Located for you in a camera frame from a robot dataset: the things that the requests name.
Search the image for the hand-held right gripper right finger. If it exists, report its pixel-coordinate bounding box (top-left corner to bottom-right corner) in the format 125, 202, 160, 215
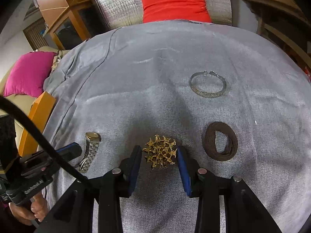
177, 146, 283, 233

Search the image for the silver bangle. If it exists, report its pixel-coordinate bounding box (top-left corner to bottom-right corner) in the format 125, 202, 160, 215
189, 71, 227, 99

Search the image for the black cable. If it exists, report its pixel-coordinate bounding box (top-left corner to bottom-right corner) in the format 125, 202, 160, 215
0, 97, 94, 187

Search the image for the wooden lattice screen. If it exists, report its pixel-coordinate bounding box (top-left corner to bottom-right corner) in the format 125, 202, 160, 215
23, 17, 52, 51

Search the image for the brown hair tie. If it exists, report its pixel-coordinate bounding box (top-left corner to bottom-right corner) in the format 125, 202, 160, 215
204, 122, 238, 161

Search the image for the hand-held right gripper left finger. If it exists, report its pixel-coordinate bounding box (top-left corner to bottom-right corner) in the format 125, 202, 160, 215
42, 146, 142, 233

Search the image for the person's left hand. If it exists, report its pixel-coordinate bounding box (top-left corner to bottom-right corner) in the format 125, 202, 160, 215
10, 192, 49, 226

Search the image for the wooden shelf unit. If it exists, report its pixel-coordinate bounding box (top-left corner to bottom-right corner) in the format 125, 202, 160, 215
233, 0, 311, 76

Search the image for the grey blanket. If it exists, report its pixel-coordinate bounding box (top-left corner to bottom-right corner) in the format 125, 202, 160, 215
41, 21, 311, 233

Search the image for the red cushion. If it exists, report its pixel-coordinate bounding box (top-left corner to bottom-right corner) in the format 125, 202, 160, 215
140, 0, 212, 23

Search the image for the silver wristwatch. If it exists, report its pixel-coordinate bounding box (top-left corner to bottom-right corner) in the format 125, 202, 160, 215
78, 132, 101, 173

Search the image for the beige crumpled cloth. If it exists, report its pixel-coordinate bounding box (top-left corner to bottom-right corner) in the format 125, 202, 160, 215
51, 50, 64, 72

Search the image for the silver insulated bag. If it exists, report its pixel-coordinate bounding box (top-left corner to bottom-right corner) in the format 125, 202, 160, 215
89, 0, 232, 31

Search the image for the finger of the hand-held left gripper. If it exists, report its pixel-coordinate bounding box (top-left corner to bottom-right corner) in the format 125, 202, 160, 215
52, 143, 82, 163

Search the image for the gold brooch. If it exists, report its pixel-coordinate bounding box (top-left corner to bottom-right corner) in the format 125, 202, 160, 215
142, 135, 177, 170

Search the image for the magenta pillow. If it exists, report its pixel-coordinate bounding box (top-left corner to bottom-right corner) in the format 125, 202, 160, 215
3, 52, 59, 97

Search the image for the wooden glass-door cabinet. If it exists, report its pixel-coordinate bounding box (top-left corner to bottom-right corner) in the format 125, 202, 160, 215
45, 1, 110, 50

